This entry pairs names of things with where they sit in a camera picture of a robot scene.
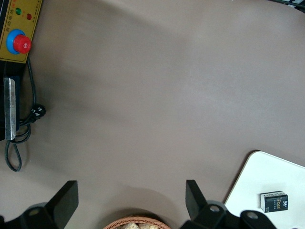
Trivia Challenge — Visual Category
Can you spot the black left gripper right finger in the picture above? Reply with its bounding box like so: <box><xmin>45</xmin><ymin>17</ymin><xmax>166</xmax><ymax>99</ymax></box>
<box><xmin>181</xmin><ymin>179</ymin><xmax>277</xmax><ymax>229</ymax></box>

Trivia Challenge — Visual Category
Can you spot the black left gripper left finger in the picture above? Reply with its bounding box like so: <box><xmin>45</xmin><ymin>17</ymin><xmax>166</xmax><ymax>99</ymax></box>
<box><xmin>0</xmin><ymin>180</ymin><xmax>79</xmax><ymax>229</ymax></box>

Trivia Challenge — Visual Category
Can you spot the white plastic tray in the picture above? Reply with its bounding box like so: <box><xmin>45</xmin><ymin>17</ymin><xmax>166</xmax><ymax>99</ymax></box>
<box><xmin>223</xmin><ymin>149</ymin><xmax>305</xmax><ymax>229</ymax></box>

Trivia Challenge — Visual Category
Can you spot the brown wicker basket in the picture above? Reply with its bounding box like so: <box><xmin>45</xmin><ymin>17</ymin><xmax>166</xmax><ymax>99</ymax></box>
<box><xmin>103</xmin><ymin>215</ymin><xmax>173</xmax><ymax>229</ymax></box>

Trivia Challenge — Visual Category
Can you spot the black Face tissue pack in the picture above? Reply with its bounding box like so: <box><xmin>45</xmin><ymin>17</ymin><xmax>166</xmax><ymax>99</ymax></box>
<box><xmin>260</xmin><ymin>190</ymin><xmax>289</xmax><ymax>213</ymax></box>

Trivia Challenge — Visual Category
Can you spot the silver metal bar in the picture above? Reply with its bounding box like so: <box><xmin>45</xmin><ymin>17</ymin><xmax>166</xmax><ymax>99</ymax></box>
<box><xmin>3</xmin><ymin>77</ymin><xmax>17</xmax><ymax>141</ymax></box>

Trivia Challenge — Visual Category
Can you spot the black machine housing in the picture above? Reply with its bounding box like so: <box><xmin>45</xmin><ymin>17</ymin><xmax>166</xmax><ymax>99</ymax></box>
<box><xmin>0</xmin><ymin>59</ymin><xmax>27</xmax><ymax>142</ymax></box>

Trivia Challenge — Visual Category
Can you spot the red emergency stop button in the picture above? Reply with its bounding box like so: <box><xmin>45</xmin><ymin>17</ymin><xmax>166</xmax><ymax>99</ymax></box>
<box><xmin>6</xmin><ymin>28</ymin><xmax>32</xmax><ymax>55</ymax></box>

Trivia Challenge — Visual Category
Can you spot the yellow control panel box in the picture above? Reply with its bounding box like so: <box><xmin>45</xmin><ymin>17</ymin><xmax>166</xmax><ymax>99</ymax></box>
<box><xmin>0</xmin><ymin>0</ymin><xmax>43</xmax><ymax>64</ymax></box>

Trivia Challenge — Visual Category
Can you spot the black power cable with plug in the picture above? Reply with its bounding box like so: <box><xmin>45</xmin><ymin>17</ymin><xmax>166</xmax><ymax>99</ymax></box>
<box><xmin>4</xmin><ymin>57</ymin><xmax>47</xmax><ymax>172</ymax></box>

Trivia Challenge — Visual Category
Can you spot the dark striped cable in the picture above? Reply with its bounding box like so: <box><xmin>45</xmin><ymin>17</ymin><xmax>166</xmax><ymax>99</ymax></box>
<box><xmin>269</xmin><ymin>0</ymin><xmax>305</xmax><ymax>14</ymax></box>

